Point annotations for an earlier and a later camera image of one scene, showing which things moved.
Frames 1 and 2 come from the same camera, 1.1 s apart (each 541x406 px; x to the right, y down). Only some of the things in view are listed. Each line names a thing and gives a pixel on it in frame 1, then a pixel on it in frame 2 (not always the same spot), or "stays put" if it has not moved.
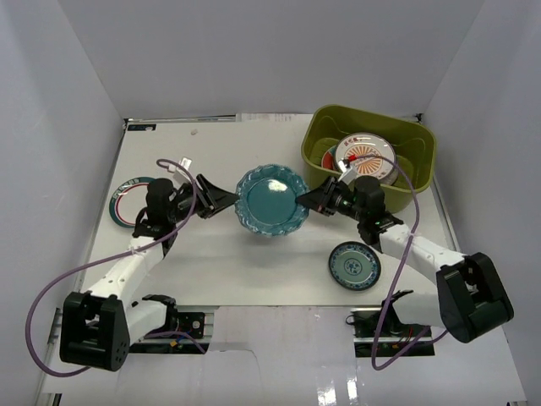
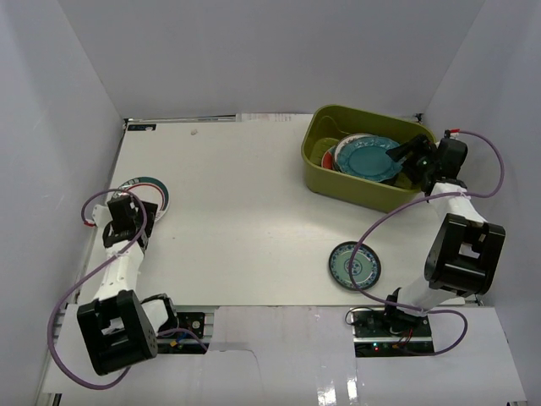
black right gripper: [321, 198] → [420, 146]
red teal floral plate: [329, 160] stays put
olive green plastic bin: [414, 139] stays put
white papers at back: [272, 117] stays put
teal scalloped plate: [267, 205] → [365, 158]
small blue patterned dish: [354, 266] stays put
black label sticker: [141, 127] stays put
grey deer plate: [391, 178] → [401, 179]
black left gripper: [204, 195] → [149, 211]
